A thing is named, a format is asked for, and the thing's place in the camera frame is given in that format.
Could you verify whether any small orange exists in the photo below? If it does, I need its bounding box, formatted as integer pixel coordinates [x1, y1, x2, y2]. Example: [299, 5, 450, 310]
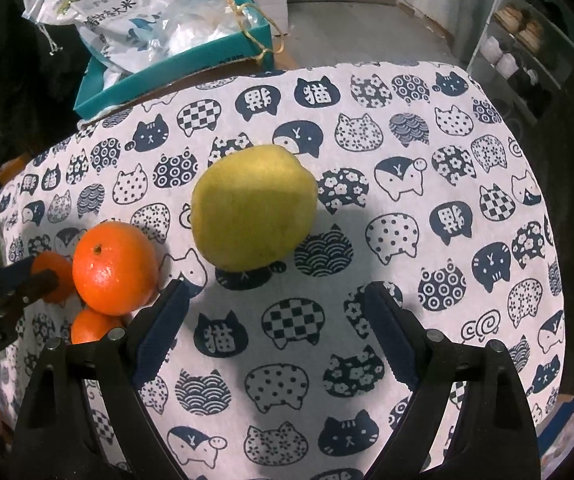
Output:
[72, 221, 158, 316]
[70, 308, 122, 344]

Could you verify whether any large yellow pear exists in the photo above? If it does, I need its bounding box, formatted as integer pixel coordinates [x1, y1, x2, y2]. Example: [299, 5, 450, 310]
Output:
[191, 144, 317, 272]

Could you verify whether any teal cardboard box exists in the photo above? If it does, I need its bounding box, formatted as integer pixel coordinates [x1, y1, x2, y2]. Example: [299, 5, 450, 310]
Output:
[73, 0, 274, 119]

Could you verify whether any white rice bag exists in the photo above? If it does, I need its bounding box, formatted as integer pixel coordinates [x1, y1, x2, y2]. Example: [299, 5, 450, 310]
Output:
[23, 0, 172, 74]

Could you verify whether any clear plastic bag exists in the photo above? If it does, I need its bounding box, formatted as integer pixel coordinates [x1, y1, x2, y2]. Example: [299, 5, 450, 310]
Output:
[156, 0, 259, 56]

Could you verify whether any metal shoe rack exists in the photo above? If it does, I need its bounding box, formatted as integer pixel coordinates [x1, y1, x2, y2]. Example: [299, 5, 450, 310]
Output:
[467, 0, 574, 125]

